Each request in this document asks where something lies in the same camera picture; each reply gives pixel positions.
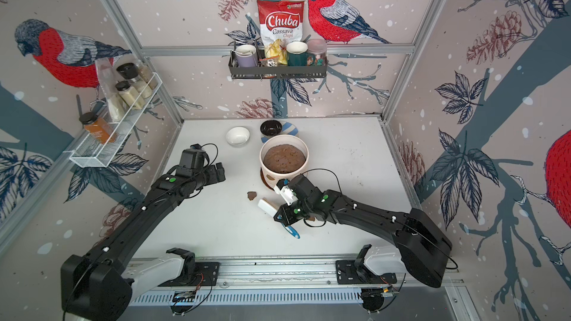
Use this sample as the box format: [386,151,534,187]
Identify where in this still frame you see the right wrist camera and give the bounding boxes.
[274,179,298,206]

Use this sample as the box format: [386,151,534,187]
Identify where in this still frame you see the orange spice jar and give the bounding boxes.
[79,111,116,144]

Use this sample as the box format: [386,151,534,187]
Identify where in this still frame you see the blue white scrub brush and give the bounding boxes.
[257,199,300,239]

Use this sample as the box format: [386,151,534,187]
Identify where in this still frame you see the blue striped plate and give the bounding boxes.
[261,121,299,144]

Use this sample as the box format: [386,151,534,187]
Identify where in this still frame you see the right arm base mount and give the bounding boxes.
[335,245,404,285]

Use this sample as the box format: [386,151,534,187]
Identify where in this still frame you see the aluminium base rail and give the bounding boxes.
[88,255,465,291]

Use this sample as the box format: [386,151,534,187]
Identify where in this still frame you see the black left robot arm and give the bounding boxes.
[60,144,225,320]

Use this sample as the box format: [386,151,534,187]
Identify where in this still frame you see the dark wall shelf basket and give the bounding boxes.
[228,52,328,80]

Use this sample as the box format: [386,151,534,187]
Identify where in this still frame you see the black lidded spice jar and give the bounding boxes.
[116,62,153,99]
[115,80,145,110]

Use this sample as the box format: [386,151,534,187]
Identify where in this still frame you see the red Chuba chips bag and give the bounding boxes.
[257,0,304,65]

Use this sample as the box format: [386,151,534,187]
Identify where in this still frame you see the lilac mug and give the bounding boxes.
[234,44,258,68]

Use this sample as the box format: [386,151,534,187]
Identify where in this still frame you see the small black bowl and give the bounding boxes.
[260,120,283,138]

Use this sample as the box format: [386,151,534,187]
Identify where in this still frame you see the white ceramic flower pot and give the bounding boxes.
[260,135,309,182]

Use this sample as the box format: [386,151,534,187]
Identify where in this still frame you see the pink lidded glass jar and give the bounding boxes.
[306,39,327,66]

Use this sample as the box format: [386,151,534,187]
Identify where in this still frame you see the clear plastic bag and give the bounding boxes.
[95,58,128,123]

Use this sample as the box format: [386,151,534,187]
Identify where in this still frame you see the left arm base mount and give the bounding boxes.
[159,248,221,287]

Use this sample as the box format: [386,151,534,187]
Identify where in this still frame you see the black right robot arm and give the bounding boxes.
[274,175,452,288]

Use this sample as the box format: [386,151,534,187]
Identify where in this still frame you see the green mug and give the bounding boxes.
[286,42,308,67]

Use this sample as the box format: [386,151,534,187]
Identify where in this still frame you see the small white bowl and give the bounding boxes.
[225,126,251,147]

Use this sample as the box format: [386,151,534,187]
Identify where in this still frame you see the white wire wall rack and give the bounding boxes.
[69,72,163,168]

